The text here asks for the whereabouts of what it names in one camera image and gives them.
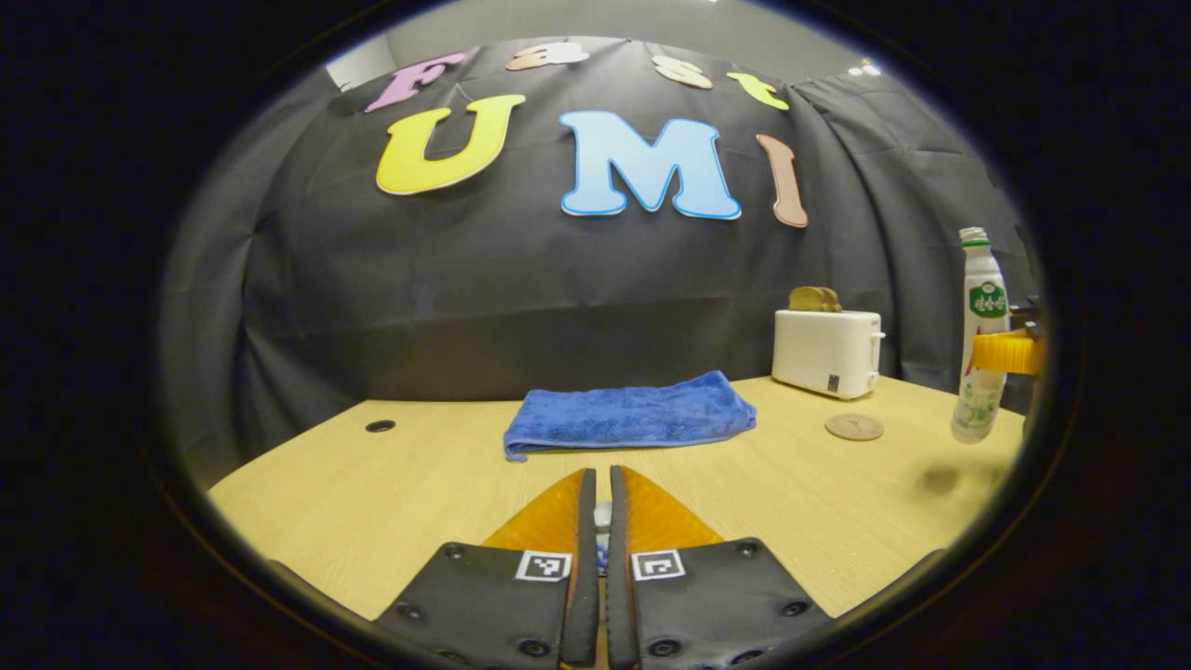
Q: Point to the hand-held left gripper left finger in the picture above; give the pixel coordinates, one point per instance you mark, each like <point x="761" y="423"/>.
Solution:
<point x="586" y="558"/>

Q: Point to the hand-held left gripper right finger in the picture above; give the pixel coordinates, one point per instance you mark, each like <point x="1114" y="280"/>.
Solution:
<point x="618" y="577"/>

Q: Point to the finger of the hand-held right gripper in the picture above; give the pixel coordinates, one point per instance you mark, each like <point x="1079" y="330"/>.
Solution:
<point x="1005" y="354"/>
<point x="1026" y="312"/>

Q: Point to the white teacup lid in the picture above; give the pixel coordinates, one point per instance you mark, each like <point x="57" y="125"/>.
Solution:
<point x="603" y="515"/>

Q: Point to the white green label water bottle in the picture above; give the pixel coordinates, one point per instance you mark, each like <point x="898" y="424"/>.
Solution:
<point x="984" y="288"/>

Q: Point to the round wooden coaster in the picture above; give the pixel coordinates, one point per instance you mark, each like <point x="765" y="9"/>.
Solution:
<point x="854" y="427"/>

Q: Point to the blue folded towel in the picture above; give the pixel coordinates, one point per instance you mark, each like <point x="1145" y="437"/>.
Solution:
<point x="633" y="414"/>

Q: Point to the brown bread slice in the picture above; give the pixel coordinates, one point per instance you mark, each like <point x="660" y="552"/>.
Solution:
<point x="808" y="300"/>
<point x="834" y="301"/>

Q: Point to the white toaster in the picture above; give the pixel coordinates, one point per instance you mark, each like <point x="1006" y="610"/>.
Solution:
<point x="823" y="354"/>

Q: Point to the small ceiling light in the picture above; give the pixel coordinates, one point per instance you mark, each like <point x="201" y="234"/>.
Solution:
<point x="863" y="68"/>

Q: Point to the black backdrop cloth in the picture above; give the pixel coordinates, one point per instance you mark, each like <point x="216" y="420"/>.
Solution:
<point x="465" y="261"/>

